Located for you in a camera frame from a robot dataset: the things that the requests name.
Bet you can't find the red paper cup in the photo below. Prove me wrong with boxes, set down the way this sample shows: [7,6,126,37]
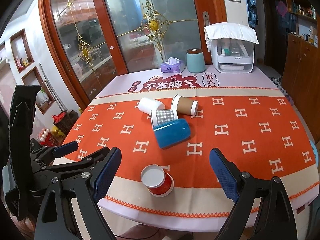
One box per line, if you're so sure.
[140,165,174,197]

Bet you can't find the blue plastic cup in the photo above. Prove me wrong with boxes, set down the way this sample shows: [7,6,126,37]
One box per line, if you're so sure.
[153,119,191,148]

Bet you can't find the checkered paper cup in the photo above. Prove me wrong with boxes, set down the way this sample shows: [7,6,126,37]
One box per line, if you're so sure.
[150,109,178,127]

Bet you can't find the white paper cup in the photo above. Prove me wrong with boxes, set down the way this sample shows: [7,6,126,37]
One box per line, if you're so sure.
[138,97,165,115]

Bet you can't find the brown kraft paper cup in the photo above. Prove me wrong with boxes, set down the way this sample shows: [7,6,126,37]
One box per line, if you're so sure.
[171,94,199,116]

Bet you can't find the egg carton box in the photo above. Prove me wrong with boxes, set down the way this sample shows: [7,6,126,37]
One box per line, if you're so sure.
[37,128,59,147]

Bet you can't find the red gift basket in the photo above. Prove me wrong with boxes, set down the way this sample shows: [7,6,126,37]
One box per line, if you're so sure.
[52,110,79,135]

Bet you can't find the orange H-pattern blanket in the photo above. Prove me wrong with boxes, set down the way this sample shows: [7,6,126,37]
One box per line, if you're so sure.
[53,87,320,218]

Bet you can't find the lilac printed tablecloth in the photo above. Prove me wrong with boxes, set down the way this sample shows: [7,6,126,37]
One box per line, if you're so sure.
[53,64,320,233]

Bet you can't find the wooden glass sliding door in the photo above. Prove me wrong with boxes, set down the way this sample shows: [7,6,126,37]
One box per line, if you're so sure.
[39,0,227,109]

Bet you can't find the dark wooden cabinet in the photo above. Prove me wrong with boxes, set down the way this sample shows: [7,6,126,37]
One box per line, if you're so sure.
[281,34,319,142]

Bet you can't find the purple tissue pack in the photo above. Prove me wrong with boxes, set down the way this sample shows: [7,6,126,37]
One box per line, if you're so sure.
[160,57,185,73]

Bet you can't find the teal canister with brown lid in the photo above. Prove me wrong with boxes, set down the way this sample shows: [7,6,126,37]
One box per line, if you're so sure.
[186,48,206,73]

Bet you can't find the white countertop appliance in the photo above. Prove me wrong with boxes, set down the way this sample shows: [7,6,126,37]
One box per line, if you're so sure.
[210,38,255,74]

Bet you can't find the lower wall niche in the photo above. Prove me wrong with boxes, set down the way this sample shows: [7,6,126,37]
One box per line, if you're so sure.
[21,66,56,115]

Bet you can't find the wall niche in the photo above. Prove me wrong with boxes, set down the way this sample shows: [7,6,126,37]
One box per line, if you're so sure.
[21,66,56,115]
[10,29,34,73]

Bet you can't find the upper wall niche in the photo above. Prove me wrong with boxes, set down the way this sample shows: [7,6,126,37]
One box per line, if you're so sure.
[10,29,34,73]

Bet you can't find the door handle plate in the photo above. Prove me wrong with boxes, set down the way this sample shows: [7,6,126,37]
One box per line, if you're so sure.
[202,11,210,26]

